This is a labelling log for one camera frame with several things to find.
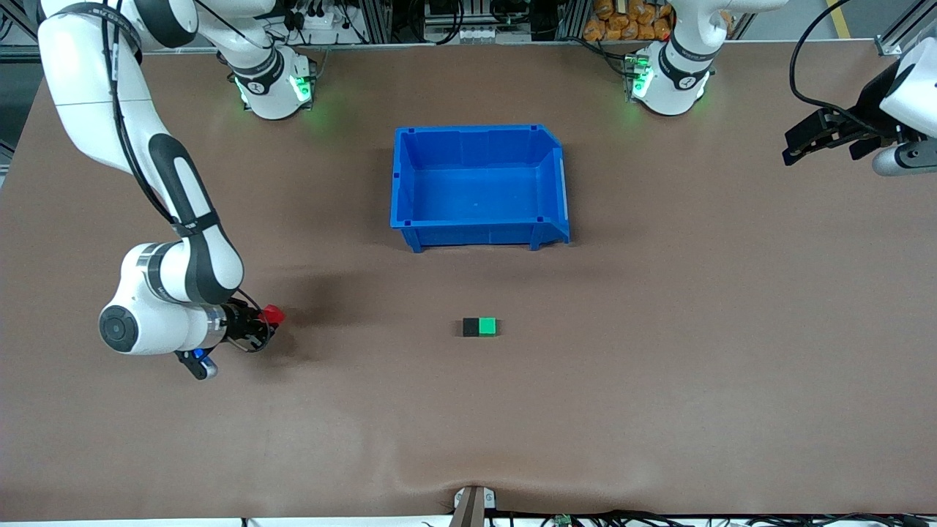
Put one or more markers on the small white corner bracket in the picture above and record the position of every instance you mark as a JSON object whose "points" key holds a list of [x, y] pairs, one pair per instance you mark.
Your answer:
{"points": [[888, 48]]}

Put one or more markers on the brown table mat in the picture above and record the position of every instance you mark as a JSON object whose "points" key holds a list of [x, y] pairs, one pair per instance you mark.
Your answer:
{"points": [[293, 424]]}

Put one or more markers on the aluminium frame strut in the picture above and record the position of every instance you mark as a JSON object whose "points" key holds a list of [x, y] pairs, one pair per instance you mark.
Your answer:
{"points": [[18, 25], [904, 25], [575, 18], [377, 22]]}

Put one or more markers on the small black cube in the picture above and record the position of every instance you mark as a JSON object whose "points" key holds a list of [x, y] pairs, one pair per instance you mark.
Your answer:
{"points": [[471, 327]]}

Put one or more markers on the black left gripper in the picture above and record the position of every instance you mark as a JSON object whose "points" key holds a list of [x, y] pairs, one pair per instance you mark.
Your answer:
{"points": [[864, 105]]}

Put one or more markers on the small red cube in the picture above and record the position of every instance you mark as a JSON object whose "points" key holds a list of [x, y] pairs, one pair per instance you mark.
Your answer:
{"points": [[275, 315]]}

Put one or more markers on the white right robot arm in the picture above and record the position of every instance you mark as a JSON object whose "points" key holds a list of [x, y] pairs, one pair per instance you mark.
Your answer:
{"points": [[95, 88]]}

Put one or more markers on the blue plastic storage bin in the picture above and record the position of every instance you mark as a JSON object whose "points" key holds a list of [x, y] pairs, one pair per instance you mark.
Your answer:
{"points": [[476, 190]]}

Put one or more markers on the brown camera mount bar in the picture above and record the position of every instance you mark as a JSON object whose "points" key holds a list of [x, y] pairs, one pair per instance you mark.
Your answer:
{"points": [[472, 509]]}

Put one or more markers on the pile of orange items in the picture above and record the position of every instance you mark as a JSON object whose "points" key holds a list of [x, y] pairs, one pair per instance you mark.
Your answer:
{"points": [[622, 28]]}

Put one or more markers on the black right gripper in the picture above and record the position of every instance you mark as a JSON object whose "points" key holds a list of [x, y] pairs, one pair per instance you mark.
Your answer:
{"points": [[238, 323]]}

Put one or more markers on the small green cube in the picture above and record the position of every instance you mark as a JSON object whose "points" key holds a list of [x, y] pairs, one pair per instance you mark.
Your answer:
{"points": [[488, 326]]}

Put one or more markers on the white power strip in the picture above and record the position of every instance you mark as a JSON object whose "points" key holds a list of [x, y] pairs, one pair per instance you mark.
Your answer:
{"points": [[315, 20]]}

